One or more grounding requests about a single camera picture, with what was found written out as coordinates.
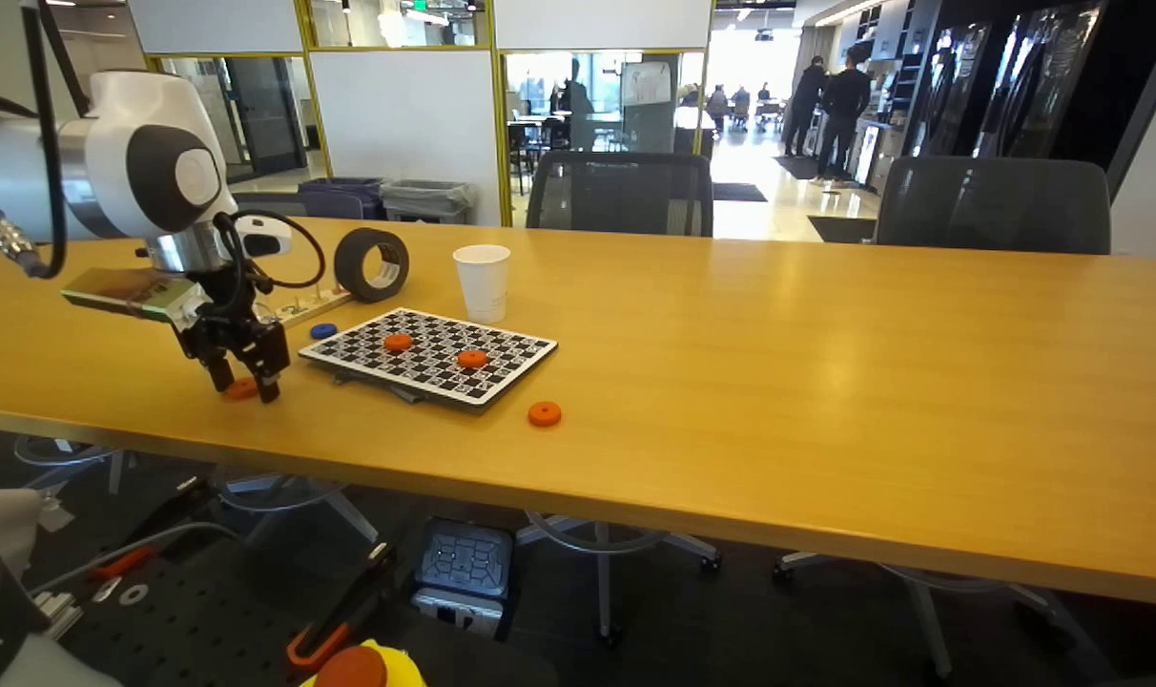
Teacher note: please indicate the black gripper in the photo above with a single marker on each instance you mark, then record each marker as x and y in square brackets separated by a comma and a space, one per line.
[228, 309]

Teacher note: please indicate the orange disc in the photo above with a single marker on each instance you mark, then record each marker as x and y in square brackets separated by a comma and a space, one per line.
[472, 359]
[397, 340]
[243, 390]
[544, 413]

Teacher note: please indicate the blue disc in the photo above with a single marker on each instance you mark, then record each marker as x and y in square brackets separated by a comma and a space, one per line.
[321, 329]

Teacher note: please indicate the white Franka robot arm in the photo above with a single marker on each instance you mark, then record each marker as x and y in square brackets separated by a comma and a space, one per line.
[121, 127]

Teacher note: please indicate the wooden number puzzle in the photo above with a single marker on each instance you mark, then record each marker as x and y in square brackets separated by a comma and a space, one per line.
[304, 308]

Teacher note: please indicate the black tape roll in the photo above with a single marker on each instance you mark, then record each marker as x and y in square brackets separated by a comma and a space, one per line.
[345, 261]

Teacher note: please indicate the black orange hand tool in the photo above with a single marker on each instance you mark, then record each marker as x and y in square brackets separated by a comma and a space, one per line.
[335, 613]

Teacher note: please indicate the white paper cup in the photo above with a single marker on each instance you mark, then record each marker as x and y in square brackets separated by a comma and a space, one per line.
[482, 282]

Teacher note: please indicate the black white checkered marker board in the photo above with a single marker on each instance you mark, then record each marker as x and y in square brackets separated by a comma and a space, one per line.
[512, 348]

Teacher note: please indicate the yellow framed glass partition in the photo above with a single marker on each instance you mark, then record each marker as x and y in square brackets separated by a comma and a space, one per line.
[397, 127]

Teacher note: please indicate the gray box device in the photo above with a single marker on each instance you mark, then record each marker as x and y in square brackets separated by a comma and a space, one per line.
[462, 572]

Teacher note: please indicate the yellow red emergency stop button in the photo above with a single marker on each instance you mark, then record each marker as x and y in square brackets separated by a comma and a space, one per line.
[368, 668]

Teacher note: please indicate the black office chair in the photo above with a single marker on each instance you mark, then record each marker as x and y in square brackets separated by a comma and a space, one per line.
[601, 558]
[934, 613]

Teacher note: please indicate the gray mesh office chair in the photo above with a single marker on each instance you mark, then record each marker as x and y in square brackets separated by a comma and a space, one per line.
[998, 202]
[620, 191]

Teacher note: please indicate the person in dark clothes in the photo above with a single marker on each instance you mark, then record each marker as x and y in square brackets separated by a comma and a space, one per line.
[805, 109]
[844, 100]

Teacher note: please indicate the glass door refrigerator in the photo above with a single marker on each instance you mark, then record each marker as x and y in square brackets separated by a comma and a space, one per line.
[944, 76]

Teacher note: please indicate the yellow-green wrist camera board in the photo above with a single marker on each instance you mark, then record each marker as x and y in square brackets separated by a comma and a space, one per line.
[133, 291]

